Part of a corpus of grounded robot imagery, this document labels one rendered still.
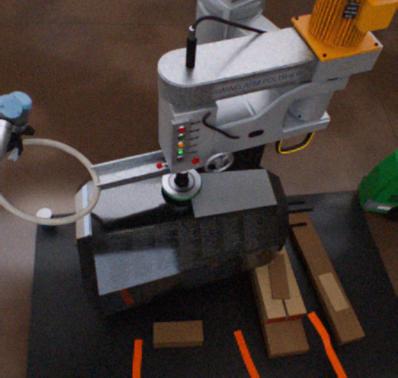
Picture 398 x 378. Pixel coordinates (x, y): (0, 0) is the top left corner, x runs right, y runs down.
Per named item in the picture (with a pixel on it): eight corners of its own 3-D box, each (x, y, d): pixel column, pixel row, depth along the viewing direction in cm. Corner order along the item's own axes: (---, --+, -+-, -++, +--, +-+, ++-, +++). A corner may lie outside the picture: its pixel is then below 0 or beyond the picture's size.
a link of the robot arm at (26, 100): (3, 91, 188) (26, 87, 194) (-2, 113, 196) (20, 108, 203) (15, 107, 185) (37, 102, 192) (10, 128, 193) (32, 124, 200)
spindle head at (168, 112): (222, 129, 244) (234, 64, 207) (238, 161, 232) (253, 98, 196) (157, 145, 235) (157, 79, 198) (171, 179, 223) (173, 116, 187)
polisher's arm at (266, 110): (304, 115, 259) (331, 44, 219) (324, 146, 247) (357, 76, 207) (180, 145, 241) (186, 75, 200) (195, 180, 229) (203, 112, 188)
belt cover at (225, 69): (340, 41, 223) (353, 11, 209) (369, 76, 210) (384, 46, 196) (150, 80, 199) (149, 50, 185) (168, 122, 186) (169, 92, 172)
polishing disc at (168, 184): (208, 180, 252) (209, 179, 251) (184, 205, 242) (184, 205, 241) (179, 160, 259) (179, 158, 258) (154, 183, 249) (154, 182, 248)
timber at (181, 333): (153, 348, 282) (153, 342, 272) (153, 328, 289) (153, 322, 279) (202, 346, 285) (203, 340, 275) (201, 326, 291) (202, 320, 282)
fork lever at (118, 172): (218, 137, 246) (219, 131, 242) (232, 164, 236) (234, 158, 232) (90, 165, 227) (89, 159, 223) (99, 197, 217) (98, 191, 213)
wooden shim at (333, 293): (317, 277, 308) (317, 276, 307) (330, 273, 310) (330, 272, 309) (334, 312, 295) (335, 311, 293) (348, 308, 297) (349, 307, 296)
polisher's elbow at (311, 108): (279, 105, 236) (288, 76, 220) (306, 90, 243) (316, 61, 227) (306, 128, 228) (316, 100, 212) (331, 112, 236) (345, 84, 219)
